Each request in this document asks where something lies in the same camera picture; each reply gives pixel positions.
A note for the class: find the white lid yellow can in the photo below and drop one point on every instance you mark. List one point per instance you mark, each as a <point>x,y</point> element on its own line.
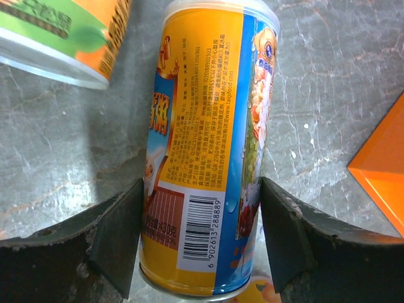
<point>259,290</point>

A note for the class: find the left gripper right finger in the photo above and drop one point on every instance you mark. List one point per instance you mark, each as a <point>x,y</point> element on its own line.
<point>315,257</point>

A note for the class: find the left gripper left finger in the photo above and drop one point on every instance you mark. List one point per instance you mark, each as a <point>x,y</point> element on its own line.
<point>89,257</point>

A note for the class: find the tall blue red can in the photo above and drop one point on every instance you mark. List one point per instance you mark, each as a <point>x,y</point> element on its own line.
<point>208,124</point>

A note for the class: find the orange label can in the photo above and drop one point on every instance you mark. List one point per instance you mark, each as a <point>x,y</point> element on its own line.
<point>74,42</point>

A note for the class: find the orange shelf cabinet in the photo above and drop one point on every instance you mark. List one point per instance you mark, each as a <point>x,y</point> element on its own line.
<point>378,165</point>

